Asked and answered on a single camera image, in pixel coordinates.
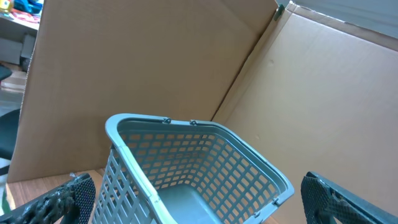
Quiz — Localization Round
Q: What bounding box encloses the right cardboard panel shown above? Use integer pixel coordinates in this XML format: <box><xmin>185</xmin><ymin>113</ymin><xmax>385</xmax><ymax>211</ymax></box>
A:
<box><xmin>215</xmin><ymin>2</ymin><xmax>397</xmax><ymax>223</ymax></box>

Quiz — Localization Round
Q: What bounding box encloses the left cardboard panel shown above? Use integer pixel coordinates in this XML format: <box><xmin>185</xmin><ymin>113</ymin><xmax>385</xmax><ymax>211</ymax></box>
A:
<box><xmin>7</xmin><ymin>0</ymin><xmax>277</xmax><ymax>182</ymax></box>

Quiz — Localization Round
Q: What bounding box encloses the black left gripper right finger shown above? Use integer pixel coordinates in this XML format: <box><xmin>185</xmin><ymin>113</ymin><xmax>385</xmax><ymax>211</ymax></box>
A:
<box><xmin>300</xmin><ymin>171</ymin><xmax>397</xmax><ymax>224</ymax></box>

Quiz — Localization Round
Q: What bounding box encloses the cardboard panel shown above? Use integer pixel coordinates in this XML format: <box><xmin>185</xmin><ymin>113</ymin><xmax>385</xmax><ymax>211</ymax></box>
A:
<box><xmin>7</xmin><ymin>0</ymin><xmax>277</xmax><ymax>182</ymax></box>
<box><xmin>215</xmin><ymin>2</ymin><xmax>397</xmax><ymax>223</ymax></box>

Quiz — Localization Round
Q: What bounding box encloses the black office chair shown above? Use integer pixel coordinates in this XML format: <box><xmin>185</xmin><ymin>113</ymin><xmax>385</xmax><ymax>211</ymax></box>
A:
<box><xmin>0</xmin><ymin>65</ymin><xmax>21</xmax><ymax>177</ymax></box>

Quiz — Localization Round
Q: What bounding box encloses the grey plastic basket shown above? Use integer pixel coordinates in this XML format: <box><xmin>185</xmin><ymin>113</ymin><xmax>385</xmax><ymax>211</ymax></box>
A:
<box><xmin>93</xmin><ymin>113</ymin><xmax>295</xmax><ymax>223</ymax></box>

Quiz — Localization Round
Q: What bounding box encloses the green clip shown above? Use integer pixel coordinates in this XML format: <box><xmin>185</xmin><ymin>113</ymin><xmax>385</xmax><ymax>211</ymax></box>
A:
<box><xmin>273</xmin><ymin>4</ymin><xmax>285</xmax><ymax>21</ymax></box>

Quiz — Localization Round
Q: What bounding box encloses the cluttered background shelf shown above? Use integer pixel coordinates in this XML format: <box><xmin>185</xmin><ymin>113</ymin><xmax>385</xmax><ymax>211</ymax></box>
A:
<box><xmin>1</xmin><ymin>0</ymin><xmax>43</xmax><ymax>72</ymax></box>

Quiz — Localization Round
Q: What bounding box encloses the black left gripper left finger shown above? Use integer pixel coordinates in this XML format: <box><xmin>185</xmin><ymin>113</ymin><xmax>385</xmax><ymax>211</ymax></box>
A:
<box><xmin>1</xmin><ymin>173</ymin><xmax>96</xmax><ymax>224</ymax></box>

